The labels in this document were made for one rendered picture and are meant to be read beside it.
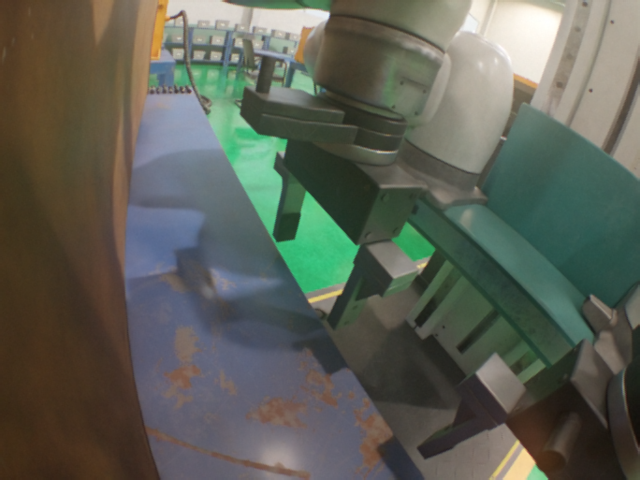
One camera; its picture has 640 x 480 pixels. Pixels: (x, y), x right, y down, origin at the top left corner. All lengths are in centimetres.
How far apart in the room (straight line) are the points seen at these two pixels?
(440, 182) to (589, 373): 37
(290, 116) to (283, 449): 24
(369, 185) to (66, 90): 18
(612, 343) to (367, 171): 38
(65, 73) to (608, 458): 30
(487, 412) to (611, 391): 8
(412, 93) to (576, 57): 46
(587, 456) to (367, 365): 57
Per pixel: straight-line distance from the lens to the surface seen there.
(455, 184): 47
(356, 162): 20
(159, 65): 254
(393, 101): 19
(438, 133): 45
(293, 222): 34
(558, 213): 54
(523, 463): 137
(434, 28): 20
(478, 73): 45
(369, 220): 19
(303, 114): 17
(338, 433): 26
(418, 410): 69
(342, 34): 20
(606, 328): 46
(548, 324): 41
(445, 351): 83
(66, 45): 15
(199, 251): 36
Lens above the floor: 87
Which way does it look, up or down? 36 degrees down
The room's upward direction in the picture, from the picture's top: 18 degrees clockwise
